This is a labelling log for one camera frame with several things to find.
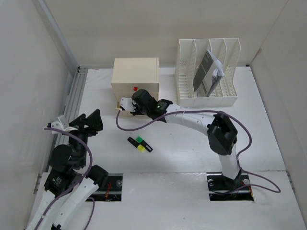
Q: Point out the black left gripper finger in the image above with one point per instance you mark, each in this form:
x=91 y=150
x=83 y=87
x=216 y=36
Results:
x=78 y=122
x=94 y=121

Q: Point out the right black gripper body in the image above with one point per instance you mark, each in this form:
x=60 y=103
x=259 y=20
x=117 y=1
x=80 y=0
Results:
x=139 y=111

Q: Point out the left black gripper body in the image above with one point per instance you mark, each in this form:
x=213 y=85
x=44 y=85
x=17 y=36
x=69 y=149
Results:
x=83 y=133

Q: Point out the green capped black highlighter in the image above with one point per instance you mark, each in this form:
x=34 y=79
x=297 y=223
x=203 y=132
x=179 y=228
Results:
x=133 y=142

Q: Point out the black marker pen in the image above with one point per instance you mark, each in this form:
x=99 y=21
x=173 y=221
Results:
x=147 y=146

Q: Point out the yellow highlighter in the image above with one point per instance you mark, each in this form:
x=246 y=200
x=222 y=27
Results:
x=141 y=148

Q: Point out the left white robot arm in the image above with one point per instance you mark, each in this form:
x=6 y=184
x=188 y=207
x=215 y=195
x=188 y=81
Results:
x=73 y=177

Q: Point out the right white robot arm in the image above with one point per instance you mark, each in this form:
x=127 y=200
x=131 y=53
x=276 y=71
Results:
x=141 y=133

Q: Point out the cream drawer cabinet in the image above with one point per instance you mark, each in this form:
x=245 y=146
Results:
x=136 y=70

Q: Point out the white mesh file organizer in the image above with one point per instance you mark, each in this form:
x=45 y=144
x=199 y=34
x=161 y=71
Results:
x=189 y=56

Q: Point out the dark grey booklet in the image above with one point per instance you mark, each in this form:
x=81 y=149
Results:
x=208 y=75

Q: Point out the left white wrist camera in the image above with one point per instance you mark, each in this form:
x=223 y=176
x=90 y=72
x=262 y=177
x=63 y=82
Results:
x=61 y=123

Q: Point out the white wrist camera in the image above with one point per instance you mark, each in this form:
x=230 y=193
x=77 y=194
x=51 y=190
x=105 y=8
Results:
x=61 y=123
x=127 y=104

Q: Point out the aluminium rail frame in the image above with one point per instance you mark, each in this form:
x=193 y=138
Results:
x=72 y=103

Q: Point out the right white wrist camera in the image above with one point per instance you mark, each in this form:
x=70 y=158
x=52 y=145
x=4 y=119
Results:
x=127 y=104

